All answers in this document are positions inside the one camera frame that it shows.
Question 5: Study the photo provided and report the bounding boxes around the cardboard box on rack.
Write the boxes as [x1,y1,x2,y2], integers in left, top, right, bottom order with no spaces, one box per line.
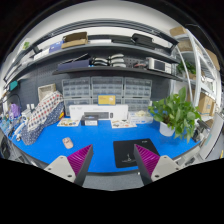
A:
[198,93,215,116]

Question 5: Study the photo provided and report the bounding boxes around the beige computer mouse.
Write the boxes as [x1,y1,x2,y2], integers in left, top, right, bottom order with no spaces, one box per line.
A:
[62,137,74,149]

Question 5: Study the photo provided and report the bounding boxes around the white metal rack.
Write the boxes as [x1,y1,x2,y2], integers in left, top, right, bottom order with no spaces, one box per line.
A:
[170,26,221,117]

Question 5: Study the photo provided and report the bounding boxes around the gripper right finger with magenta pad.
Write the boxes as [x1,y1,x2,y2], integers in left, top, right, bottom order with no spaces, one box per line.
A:
[134,144,181,185]

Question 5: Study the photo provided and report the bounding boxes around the green potted plant white pot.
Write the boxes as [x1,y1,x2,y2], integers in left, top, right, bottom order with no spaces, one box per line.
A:
[148,87,201,141]

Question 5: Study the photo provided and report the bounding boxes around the right picture card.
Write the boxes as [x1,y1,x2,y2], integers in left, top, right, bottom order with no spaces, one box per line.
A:
[111,120,136,129]

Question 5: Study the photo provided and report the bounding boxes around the white electronic instrument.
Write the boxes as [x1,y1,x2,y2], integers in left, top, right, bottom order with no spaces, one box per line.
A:
[147,57,172,74]

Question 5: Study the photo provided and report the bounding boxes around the black mouse pad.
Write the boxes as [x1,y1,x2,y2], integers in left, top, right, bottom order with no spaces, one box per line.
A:
[113,138,158,168]

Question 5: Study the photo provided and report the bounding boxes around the grey drawer organizer cabinets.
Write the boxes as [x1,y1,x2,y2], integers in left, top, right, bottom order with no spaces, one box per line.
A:
[62,76,152,116]

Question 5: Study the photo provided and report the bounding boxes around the wooden framed box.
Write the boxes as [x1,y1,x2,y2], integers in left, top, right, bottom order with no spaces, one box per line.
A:
[38,84,56,100]

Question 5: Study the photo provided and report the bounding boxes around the white packet box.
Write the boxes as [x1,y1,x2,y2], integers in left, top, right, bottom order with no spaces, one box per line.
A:
[128,111,153,124]

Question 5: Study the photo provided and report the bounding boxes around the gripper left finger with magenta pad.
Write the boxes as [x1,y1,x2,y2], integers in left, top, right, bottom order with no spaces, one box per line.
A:
[45,144,93,186]

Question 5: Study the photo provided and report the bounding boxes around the patterned fabric bag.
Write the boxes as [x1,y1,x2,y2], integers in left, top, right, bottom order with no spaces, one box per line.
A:
[21,91,64,145]

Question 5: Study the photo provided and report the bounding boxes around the picture card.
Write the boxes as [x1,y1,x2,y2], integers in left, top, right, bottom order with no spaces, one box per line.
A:
[111,120,136,129]
[58,118,79,127]

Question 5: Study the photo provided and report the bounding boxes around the white keyboard box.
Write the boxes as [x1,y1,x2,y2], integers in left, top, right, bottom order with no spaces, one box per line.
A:
[69,104,128,120]

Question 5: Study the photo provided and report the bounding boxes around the blue table mat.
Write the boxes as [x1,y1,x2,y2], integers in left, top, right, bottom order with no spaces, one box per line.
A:
[13,120,196,173]

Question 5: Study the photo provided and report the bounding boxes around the left picture card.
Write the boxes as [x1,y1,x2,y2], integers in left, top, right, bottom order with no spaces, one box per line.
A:
[58,118,79,127]

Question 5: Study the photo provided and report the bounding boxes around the cardboard box on top shelf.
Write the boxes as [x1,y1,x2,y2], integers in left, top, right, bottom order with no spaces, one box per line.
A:
[61,32,88,49]

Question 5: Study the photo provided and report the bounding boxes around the small black white box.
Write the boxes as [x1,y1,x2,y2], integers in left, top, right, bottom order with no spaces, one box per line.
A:
[81,115,98,126]

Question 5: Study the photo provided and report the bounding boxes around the purple object at left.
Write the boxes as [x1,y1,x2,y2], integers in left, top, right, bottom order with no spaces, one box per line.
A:
[10,104,20,119]

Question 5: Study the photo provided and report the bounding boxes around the yellow label card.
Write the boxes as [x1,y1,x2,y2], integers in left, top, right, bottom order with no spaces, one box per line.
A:
[98,95,116,105]

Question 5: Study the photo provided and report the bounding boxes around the dark metal shelf unit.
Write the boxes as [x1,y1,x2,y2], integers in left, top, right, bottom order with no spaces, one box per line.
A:
[3,18,184,84]

